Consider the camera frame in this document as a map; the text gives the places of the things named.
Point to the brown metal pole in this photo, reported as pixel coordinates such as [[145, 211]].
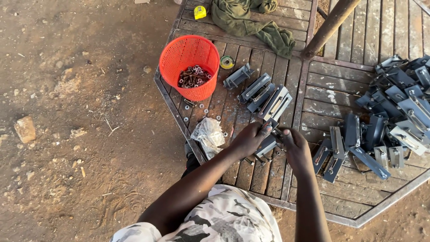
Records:
[[331, 25]]

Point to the yellow tape measure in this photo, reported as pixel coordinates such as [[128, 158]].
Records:
[[200, 12]]

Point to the grey metal bracket with bolts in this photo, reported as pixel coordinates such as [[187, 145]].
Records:
[[267, 145]]

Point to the orange plastic mesh basket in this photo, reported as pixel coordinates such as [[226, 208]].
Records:
[[183, 53]]

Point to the person's black trousers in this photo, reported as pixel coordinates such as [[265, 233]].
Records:
[[192, 166]]

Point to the person's left hand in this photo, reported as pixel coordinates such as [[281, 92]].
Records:
[[248, 139]]

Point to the brown stone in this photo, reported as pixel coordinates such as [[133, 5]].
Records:
[[25, 129]]

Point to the person's right hand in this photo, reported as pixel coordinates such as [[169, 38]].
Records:
[[297, 151]]

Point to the heap of bolts and washers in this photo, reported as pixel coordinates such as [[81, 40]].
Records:
[[194, 76]]

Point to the pile of grey metal brackets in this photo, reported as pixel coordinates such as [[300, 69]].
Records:
[[389, 121]]

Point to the green cloth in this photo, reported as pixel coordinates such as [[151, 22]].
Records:
[[247, 22]]

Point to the scattered steel washers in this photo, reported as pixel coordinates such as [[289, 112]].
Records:
[[201, 106]]

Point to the loose steel bolt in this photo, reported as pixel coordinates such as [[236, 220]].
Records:
[[189, 102]]

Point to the clear plastic bag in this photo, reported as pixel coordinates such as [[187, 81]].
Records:
[[209, 136]]

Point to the person's camouflage garment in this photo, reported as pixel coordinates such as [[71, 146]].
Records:
[[221, 218]]

